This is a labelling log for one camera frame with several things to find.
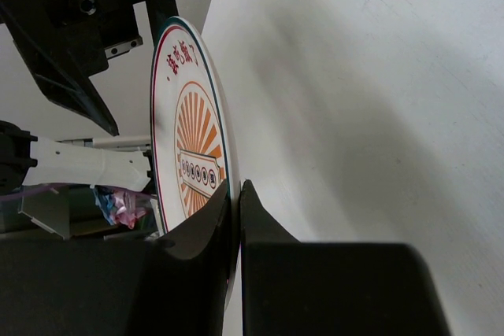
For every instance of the orange sunburst plate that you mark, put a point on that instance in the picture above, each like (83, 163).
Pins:
(192, 140)

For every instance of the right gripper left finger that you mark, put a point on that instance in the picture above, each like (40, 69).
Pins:
(175, 285)

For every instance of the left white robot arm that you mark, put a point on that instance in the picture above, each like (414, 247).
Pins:
(29, 160)

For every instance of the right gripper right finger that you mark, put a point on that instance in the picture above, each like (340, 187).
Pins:
(318, 288)

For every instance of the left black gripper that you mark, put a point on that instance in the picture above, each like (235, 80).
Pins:
(62, 42)

